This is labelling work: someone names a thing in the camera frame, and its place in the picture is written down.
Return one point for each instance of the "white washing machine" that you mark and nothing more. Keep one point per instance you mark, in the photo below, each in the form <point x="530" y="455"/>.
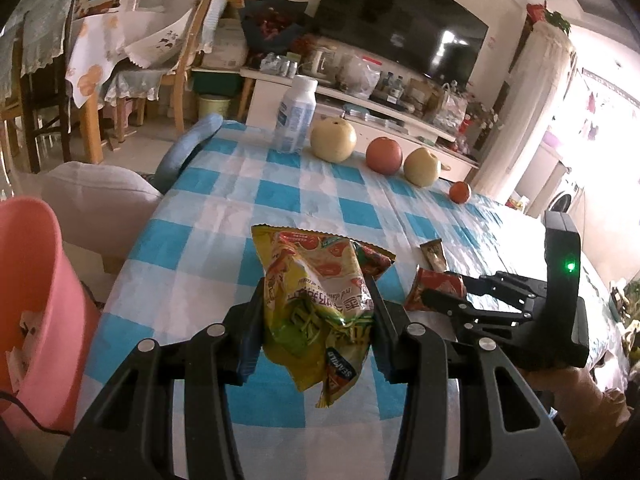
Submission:
<point x="565" y="195"/>

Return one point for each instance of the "white cushion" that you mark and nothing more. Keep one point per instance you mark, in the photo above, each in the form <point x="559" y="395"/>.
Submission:
<point x="100" y="195"/>

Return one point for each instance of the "tall white covered appliance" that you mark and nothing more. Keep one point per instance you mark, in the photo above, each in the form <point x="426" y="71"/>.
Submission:
<point x="537" y="110"/>

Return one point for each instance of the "black flat television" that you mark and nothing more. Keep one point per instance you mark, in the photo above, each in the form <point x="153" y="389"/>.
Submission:
<point x="400" y="20"/>

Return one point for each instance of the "white bottle with blue label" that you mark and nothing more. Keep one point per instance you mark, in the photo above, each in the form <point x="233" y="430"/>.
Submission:
<point x="295" y="115"/>

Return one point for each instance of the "white rice cooker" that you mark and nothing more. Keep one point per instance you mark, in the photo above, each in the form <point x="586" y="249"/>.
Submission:
<point x="225" y="45"/>

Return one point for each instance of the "large yellow pear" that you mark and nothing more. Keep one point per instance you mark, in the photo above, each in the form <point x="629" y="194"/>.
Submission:
<point x="333" y="140"/>

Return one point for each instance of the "cream plastic bucket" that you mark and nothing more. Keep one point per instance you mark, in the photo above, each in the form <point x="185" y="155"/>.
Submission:
<point x="215" y="107"/>

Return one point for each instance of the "blue checkered tablecloth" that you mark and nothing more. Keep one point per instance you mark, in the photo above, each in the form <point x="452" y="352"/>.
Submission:
<point x="225" y="220"/>

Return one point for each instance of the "glass electric kettle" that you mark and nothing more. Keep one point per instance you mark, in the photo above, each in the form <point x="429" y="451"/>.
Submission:
<point x="320" y="62"/>

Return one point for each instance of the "white TV cabinet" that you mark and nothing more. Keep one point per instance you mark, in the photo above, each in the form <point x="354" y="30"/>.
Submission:
<point x="260" y="100"/>

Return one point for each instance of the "blue chair back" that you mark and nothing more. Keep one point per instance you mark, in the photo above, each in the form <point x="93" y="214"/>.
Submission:
<point x="200" y="132"/>

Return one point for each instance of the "pink plastic bucket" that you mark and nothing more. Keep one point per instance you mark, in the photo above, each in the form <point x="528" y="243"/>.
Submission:
<point x="55" y="320"/>

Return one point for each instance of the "person's right forearm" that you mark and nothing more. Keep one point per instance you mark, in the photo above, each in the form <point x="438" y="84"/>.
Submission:
<point x="585" y="400"/>

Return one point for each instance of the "mesh food cover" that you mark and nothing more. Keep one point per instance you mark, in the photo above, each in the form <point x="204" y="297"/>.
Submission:
<point x="160" y="10"/>

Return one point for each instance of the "orange tangerine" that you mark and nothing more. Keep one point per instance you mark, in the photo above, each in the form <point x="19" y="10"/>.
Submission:
<point x="460" y="192"/>

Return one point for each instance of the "dark wooden chair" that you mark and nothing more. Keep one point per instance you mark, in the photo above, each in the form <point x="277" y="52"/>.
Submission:
<point x="45" y="105"/>

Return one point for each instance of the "green storage bin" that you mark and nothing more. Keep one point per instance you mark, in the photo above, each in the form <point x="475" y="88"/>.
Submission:
<point x="215" y="82"/>

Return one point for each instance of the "yellow green snack bag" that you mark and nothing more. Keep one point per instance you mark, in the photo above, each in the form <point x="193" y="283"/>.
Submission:
<point x="310" y="280"/>

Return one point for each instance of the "dining table with floral cloth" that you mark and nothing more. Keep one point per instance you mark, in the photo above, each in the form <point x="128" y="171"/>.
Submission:
<point x="95" y="70"/>

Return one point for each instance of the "red apple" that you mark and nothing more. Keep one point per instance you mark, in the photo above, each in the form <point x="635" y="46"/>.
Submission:
<point x="384" y="156"/>

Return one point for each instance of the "dark wrapped flower bouquet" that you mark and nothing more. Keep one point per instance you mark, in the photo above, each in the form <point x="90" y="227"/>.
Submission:
<point x="272" y="25"/>

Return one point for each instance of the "red snack wrapper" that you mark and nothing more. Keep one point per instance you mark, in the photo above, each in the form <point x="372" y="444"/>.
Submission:
<point x="440" y="282"/>

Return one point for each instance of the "small brown wrapper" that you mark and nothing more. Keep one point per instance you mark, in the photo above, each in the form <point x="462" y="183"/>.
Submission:
<point x="434" y="255"/>

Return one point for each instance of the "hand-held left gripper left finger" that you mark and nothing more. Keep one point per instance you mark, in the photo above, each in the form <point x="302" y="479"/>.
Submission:
<point x="248" y="360"/>

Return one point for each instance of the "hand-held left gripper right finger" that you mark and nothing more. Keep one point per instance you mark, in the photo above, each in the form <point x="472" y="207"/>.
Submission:
<point x="386" y="360"/>

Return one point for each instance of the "printed plastic shopping bag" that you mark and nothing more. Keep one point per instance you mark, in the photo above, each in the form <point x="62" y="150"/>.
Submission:
<point x="452" y="107"/>

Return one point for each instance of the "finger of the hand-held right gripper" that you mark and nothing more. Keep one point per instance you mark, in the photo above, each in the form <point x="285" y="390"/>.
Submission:
<point x="505" y="287"/>
<point x="490" y="322"/>

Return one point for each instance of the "red artificial flowers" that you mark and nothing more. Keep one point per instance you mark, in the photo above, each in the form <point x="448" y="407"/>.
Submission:
<point x="547" y="17"/>

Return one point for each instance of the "clear plastic bag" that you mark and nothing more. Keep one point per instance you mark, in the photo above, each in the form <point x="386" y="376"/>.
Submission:
<point x="360" y="75"/>

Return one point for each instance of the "grey lace chair cloth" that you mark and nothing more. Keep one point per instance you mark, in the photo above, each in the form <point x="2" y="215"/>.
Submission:
<point x="35" y="35"/>

